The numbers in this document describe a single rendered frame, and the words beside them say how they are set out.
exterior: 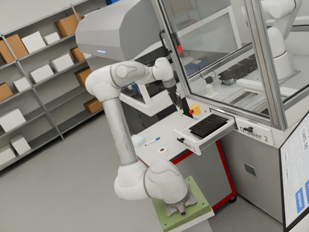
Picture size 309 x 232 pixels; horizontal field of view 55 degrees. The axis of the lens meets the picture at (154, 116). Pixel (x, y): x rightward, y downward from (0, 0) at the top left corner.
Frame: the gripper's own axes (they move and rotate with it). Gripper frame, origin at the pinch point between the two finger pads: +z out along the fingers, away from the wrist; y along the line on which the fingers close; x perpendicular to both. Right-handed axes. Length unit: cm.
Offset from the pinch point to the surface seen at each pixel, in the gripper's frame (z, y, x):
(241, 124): 9.4, 46.7, 12.1
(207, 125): 10.1, 24.1, 2.6
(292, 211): -2, 119, -39
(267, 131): 7, 69, 10
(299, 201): -6, 121, -36
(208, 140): 12.3, 35.4, -8.5
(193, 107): 8.6, -6.2, 16.2
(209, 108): 7.6, 11.1, 17.8
